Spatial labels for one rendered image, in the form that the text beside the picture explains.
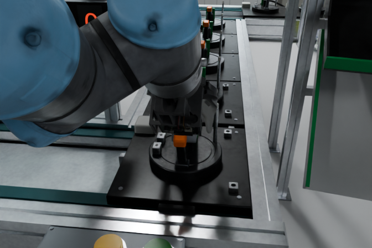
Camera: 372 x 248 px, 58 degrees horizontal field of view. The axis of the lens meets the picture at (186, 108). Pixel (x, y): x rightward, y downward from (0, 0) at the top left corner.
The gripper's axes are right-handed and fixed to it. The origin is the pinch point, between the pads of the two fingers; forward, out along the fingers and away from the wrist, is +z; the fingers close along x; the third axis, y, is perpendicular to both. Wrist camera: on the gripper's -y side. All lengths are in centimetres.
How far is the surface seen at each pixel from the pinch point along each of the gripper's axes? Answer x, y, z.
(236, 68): 10.8, -27.6, 39.9
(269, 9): 29, -87, 93
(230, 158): 8.5, 7.1, 7.7
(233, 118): 9.5, -4.1, 18.0
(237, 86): 10.8, -17.4, 30.4
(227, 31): 8, -59, 69
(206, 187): 4.4, 13.6, 1.6
